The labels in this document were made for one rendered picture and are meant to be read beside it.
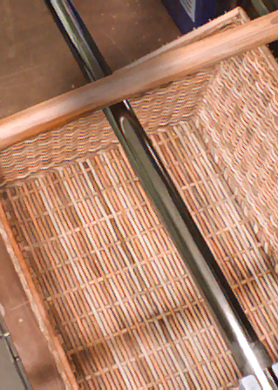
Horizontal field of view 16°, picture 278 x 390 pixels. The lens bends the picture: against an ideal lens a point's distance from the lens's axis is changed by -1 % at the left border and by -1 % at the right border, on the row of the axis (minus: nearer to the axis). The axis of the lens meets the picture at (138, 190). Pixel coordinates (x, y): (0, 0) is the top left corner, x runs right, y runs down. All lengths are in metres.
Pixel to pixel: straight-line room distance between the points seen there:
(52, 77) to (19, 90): 0.07
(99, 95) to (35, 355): 0.64
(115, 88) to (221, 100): 0.64
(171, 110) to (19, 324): 0.45
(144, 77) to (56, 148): 0.63
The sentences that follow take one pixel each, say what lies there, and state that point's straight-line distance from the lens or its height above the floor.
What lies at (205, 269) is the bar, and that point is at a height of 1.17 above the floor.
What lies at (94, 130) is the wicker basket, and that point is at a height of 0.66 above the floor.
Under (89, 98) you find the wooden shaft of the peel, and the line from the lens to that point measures 1.02.
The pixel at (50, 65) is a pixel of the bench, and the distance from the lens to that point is 1.84.
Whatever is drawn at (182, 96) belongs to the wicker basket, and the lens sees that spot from 1.68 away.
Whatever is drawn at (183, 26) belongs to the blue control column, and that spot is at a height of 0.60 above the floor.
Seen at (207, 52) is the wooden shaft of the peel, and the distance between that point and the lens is 1.05.
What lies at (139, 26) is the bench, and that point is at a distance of 1.89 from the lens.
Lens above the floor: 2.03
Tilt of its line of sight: 60 degrees down
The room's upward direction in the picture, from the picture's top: 2 degrees counter-clockwise
